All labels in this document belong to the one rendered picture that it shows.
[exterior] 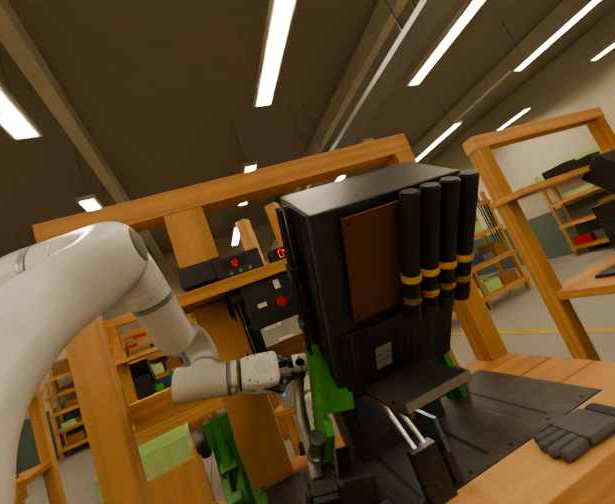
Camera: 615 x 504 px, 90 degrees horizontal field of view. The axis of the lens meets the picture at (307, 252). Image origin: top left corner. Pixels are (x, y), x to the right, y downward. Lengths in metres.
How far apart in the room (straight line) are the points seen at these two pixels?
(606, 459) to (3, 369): 0.93
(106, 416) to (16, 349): 0.83
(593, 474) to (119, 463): 1.16
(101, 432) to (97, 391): 0.12
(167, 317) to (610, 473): 0.91
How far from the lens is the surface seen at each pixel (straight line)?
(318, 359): 0.78
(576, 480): 0.85
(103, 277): 0.49
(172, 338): 0.76
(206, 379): 0.85
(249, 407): 1.16
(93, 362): 1.21
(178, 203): 1.24
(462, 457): 0.96
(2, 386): 0.38
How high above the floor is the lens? 1.37
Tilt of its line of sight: 9 degrees up
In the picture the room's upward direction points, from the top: 22 degrees counter-clockwise
